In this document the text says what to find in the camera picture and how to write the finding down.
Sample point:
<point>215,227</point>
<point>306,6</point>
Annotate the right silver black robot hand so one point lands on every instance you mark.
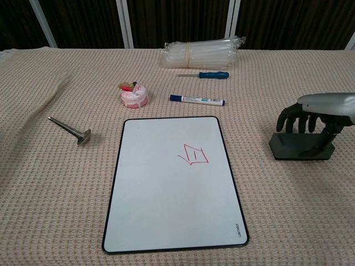
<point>330,105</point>

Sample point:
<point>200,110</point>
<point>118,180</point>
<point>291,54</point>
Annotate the dark grey board eraser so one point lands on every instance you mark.
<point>288,149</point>

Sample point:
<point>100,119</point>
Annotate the bagged bundle of translucent sticks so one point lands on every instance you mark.
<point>210,54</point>

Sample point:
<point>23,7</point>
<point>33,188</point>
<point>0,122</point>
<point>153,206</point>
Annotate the blue capped whiteboard marker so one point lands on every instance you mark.
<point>199,100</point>

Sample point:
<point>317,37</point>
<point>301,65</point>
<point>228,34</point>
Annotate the white dry-erase board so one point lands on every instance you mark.
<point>172,194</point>

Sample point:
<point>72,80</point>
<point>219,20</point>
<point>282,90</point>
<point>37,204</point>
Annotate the pink toy cake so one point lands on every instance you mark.
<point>136,97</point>

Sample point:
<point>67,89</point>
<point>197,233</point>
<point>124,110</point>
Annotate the metal engine valve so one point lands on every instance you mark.
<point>83,136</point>

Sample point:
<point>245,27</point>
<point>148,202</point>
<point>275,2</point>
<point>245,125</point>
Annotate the beige waffle weave tablecloth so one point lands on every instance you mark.
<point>55,194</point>

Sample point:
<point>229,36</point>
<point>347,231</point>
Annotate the aluminium frame post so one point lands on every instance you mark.
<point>350,44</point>
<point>232,18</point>
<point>125,23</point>
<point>43,23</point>

